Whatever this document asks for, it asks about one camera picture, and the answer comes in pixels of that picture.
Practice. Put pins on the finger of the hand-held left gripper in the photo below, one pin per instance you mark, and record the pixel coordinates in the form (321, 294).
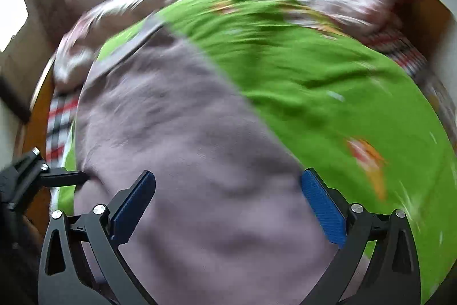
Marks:
(64, 179)

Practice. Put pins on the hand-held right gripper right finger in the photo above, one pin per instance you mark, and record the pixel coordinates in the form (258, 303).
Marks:
(321, 206)

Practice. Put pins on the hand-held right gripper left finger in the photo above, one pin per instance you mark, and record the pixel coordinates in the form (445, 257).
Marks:
(132, 205)

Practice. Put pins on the purple pants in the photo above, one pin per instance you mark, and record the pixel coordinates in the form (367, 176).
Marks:
(185, 155)

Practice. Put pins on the green printed bed sheet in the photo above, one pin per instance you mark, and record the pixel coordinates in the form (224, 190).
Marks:
(321, 83)

